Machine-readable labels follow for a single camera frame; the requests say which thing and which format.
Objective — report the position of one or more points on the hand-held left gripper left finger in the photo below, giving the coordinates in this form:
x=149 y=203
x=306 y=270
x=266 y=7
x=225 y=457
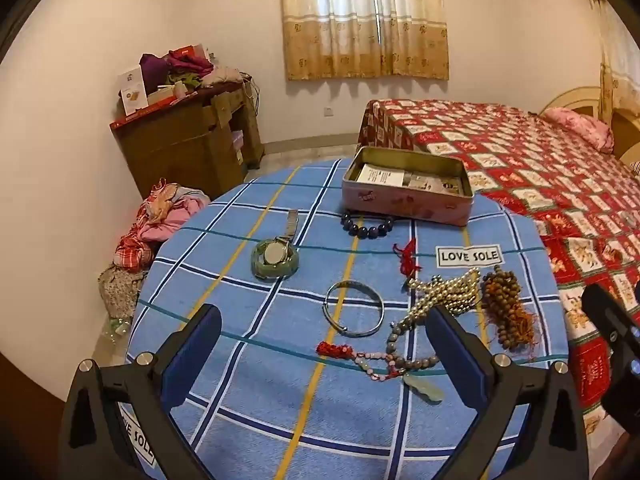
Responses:
x=192 y=350

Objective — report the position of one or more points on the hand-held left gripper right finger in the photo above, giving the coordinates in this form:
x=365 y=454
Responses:
x=461 y=355

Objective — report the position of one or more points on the green jade bangle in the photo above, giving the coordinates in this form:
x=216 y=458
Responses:
x=260 y=267

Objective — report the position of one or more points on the silver wristwatch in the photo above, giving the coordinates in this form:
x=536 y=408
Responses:
x=274 y=253

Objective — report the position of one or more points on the silver bangle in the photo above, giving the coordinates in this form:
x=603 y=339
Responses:
x=327 y=310

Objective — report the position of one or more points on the pink tin box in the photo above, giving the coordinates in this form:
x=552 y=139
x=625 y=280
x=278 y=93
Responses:
x=400 y=205

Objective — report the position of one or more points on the blue plaid tablecloth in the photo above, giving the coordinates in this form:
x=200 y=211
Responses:
x=280 y=410

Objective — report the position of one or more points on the pile of clothes on floor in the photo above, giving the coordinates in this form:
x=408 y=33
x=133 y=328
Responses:
x=155 y=225

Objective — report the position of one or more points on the white paper cards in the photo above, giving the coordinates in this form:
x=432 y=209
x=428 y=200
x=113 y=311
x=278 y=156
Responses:
x=390 y=176

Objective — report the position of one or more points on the brown wooden cabinet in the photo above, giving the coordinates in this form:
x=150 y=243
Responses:
x=175 y=150

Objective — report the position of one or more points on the pink pillow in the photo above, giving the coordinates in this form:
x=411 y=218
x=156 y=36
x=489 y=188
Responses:
x=580 y=125

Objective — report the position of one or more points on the cream wooden headboard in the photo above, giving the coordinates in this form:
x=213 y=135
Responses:
x=580 y=97

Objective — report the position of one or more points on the white printed carton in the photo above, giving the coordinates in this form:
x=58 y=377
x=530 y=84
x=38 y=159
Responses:
x=132 y=90

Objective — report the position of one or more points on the pile of clothes on cabinet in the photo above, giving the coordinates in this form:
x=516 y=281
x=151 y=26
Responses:
x=185 y=67

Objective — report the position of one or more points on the beige side curtain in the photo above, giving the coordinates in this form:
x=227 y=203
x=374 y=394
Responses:
x=617 y=60

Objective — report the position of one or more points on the beige patterned curtain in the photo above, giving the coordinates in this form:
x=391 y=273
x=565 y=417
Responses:
x=365 y=20

